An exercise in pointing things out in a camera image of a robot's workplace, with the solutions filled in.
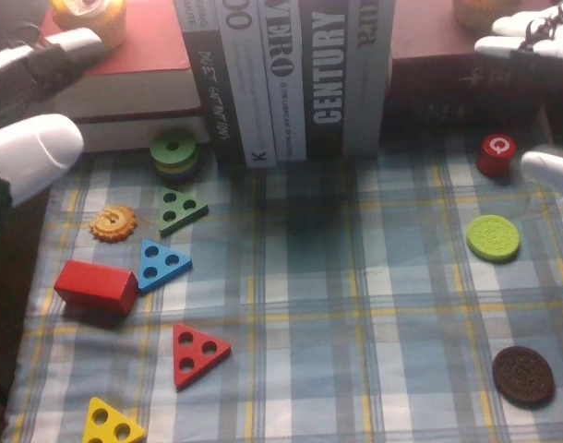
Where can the yellow toy cupcake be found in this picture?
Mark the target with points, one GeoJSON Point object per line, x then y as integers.
{"type": "Point", "coordinates": [101, 18]}

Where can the green triangle block with holes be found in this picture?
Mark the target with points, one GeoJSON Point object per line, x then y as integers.
{"type": "Point", "coordinates": [177, 212]}

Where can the blue triangle block with holes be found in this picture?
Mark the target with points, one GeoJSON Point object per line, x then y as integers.
{"type": "Point", "coordinates": [159, 270]}

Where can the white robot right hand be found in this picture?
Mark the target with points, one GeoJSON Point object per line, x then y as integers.
{"type": "Point", "coordinates": [547, 34]}

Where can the round toy butter biscuit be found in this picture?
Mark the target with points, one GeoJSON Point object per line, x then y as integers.
{"type": "Point", "coordinates": [113, 223]}

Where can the blue plaid cloth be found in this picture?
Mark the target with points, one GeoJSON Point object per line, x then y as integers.
{"type": "Point", "coordinates": [318, 300]}

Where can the red rectangular wooden block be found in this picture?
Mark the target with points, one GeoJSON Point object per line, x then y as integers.
{"type": "Point", "coordinates": [94, 286]}

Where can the yellow triangle block with holes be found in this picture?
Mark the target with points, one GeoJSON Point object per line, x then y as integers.
{"type": "Point", "coordinates": [108, 422]}

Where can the grey book CENTURY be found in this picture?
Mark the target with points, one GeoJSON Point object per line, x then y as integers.
{"type": "Point", "coordinates": [327, 69]}

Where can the red triangle block with holes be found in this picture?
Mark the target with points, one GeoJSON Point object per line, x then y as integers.
{"type": "Point", "coordinates": [196, 357]}

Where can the black grey book DUET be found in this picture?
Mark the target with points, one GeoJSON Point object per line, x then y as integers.
{"type": "Point", "coordinates": [212, 101]}

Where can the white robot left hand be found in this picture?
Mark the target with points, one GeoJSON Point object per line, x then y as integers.
{"type": "Point", "coordinates": [37, 152]}

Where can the dark brown book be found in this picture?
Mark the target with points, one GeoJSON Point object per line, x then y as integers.
{"type": "Point", "coordinates": [438, 92]}

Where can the red cylinder with letter Q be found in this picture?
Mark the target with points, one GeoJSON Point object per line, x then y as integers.
{"type": "Point", "coordinates": [494, 157]}

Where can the green toy sandwich cookie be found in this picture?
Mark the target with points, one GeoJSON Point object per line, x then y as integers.
{"type": "Point", "coordinates": [493, 239]}

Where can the thick red hardcover book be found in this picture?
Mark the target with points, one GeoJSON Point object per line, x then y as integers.
{"type": "Point", "coordinates": [143, 60]}

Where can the brown toy sandwich cookie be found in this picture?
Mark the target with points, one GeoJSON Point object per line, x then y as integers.
{"type": "Point", "coordinates": [523, 376]}

